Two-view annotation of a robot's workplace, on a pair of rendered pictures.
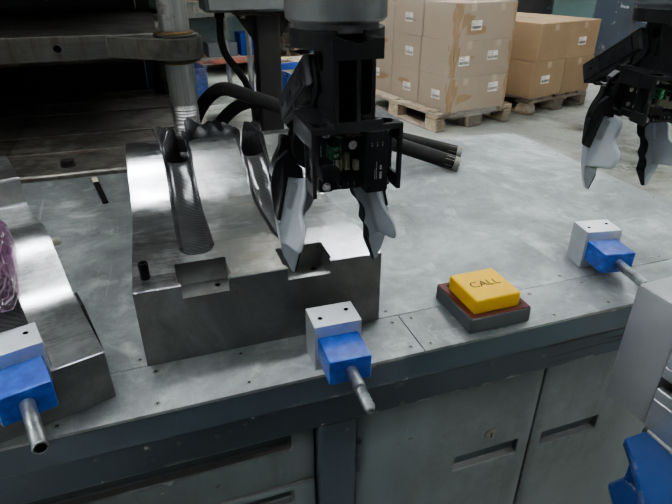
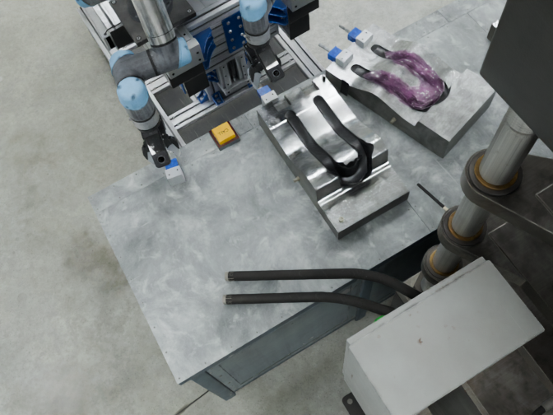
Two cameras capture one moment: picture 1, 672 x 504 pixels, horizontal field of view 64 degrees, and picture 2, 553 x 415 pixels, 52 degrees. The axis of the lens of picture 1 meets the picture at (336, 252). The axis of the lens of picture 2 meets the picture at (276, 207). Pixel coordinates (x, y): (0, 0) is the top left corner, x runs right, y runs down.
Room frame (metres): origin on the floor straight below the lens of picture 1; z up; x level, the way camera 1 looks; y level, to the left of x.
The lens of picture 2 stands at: (1.60, -0.06, 2.47)
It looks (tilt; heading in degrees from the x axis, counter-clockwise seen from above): 65 degrees down; 180
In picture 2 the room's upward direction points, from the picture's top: 12 degrees counter-clockwise
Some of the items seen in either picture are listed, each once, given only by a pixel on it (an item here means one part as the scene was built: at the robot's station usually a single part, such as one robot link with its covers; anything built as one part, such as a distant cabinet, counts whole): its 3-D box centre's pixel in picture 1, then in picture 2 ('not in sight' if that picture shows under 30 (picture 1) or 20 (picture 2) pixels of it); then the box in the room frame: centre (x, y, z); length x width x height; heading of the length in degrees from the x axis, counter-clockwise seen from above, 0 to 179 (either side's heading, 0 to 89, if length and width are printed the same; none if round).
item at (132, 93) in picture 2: not in sight; (135, 99); (0.63, -0.36, 1.23); 0.09 x 0.08 x 0.11; 11
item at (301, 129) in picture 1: (340, 110); (258, 48); (0.42, 0.00, 1.07); 0.09 x 0.08 x 0.12; 17
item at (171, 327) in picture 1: (229, 201); (330, 150); (0.71, 0.15, 0.87); 0.50 x 0.26 x 0.14; 19
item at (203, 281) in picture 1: (204, 286); (309, 90); (0.47, 0.14, 0.87); 0.05 x 0.05 x 0.04; 19
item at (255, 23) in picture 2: not in sight; (254, 11); (0.42, 0.00, 1.23); 0.09 x 0.08 x 0.11; 148
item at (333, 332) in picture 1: (347, 363); (263, 91); (0.40, -0.01, 0.83); 0.13 x 0.05 x 0.05; 17
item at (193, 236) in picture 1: (220, 173); (330, 137); (0.69, 0.16, 0.92); 0.35 x 0.16 x 0.09; 19
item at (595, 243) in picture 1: (613, 259); (171, 164); (0.61, -0.36, 0.83); 0.13 x 0.05 x 0.05; 8
